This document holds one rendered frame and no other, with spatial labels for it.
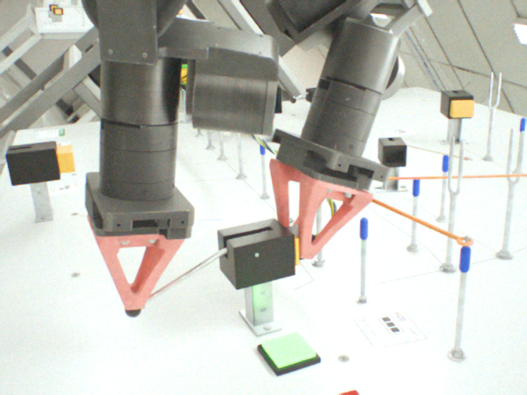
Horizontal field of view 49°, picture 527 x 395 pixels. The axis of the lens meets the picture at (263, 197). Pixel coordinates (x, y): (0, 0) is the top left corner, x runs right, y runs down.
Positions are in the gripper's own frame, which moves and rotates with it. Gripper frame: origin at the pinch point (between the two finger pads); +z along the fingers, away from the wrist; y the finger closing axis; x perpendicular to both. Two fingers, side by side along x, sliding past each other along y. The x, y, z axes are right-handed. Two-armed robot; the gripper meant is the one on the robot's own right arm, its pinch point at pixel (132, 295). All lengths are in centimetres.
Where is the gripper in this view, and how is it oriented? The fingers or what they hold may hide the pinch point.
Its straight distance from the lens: 49.5
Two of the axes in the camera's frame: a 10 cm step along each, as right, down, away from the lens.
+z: -1.0, 9.5, 3.0
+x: -9.1, 0.3, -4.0
